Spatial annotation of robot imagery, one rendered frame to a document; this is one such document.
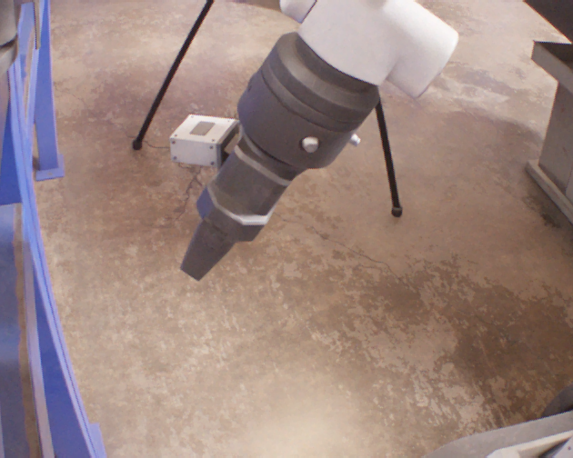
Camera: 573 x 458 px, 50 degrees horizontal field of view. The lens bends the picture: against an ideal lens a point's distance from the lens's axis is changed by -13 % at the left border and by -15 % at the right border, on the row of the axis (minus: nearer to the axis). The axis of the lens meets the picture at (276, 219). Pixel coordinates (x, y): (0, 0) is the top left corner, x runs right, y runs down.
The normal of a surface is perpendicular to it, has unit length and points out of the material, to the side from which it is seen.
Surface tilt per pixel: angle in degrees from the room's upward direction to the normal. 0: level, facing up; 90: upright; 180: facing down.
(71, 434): 90
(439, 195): 0
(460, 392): 0
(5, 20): 88
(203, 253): 90
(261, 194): 90
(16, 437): 0
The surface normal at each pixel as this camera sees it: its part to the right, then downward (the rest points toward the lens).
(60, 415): 0.29, 0.60
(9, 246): 0.06, -0.79
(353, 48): -0.31, 0.56
